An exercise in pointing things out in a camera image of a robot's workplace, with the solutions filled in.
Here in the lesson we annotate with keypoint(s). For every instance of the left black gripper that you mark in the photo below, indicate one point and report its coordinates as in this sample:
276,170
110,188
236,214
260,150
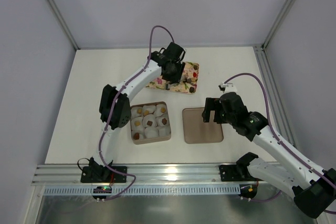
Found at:
179,78

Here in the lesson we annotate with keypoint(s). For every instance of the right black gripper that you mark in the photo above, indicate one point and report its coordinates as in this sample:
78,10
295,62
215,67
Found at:
213,111

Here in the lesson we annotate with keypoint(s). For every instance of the brown round chocolate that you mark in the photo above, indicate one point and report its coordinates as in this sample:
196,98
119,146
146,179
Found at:
136,136

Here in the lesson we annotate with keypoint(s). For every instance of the metal tongs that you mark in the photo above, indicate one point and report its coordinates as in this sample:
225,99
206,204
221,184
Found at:
168,86

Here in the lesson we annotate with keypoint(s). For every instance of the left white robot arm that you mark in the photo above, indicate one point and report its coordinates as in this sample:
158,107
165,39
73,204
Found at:
115,109

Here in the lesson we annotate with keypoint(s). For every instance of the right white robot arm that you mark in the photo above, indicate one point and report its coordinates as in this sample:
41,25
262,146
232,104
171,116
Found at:
310,186

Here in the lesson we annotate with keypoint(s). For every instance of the floral tray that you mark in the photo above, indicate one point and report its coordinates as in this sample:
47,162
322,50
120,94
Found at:
187,85

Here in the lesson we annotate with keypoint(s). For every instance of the gold tin lid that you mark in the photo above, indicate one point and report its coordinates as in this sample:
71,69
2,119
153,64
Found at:
196,131

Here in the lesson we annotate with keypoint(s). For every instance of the gold tin box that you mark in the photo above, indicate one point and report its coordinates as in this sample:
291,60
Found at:
157,132

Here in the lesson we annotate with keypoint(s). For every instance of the right aluminium frame rail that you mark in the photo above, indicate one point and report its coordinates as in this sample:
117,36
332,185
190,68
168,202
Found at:
277,108

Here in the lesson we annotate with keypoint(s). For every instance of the aluminium front rail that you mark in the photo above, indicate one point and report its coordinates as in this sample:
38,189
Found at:
145,173

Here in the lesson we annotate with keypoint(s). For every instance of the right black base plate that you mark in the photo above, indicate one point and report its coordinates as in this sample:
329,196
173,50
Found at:
235,173

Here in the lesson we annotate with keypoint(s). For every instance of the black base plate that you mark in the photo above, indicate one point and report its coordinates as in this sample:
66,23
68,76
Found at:
235,173
101,175

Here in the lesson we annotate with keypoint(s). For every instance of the slotted cable duct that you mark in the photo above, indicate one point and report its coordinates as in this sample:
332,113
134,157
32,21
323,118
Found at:
144,190

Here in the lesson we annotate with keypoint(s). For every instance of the left aluminium frame post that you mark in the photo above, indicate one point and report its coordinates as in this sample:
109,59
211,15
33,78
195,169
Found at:
61,21

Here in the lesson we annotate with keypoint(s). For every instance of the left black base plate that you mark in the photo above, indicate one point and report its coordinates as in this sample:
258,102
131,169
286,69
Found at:
101,175

